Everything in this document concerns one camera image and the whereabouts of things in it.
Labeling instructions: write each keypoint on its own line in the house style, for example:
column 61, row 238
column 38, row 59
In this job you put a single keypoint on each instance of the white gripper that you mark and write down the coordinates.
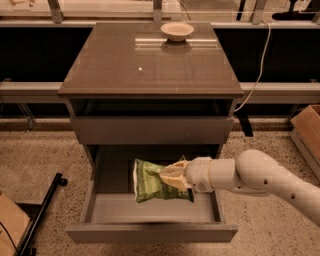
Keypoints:
column 198, row 174

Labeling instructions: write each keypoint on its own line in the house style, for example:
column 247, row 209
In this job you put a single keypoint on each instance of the green jalapeno chip bag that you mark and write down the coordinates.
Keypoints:
column 148, row 184

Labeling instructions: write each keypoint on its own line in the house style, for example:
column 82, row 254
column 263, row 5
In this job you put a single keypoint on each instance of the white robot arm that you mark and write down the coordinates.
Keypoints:
column 253, row 172

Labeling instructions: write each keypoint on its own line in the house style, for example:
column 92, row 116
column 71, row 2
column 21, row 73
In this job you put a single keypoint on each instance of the open grey middle drawer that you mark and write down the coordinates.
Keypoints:
column 111, row 214

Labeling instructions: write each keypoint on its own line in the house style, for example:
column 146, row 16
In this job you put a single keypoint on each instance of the grey drawer cabinet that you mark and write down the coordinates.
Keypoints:
column 134, row 70

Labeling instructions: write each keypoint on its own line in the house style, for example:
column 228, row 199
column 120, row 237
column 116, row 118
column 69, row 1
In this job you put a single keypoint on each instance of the closed grey top drawer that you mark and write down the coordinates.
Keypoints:
column 151, row 130

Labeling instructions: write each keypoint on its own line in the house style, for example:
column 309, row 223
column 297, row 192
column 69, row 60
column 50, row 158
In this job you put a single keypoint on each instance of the cardboard box right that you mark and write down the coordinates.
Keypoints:
column 306, row 136

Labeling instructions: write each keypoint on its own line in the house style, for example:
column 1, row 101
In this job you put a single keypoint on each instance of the cardboard box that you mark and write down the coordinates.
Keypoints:
column 306, row 136
column 15, row 222

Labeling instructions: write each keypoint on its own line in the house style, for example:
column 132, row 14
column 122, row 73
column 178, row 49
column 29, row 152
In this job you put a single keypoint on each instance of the cream ceramic bowl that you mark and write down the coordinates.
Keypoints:
column 177, row 31

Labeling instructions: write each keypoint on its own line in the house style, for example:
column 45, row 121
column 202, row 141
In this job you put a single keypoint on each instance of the cardboard box left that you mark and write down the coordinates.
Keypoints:
column 15, row 222

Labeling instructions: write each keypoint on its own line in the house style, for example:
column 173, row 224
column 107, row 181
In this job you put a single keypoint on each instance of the black wheeled stand leg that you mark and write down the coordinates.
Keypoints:
column 36, row 212

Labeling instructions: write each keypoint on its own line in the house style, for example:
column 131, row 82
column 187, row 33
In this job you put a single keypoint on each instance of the grey metal rail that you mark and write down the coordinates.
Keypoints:
column 263, row 93

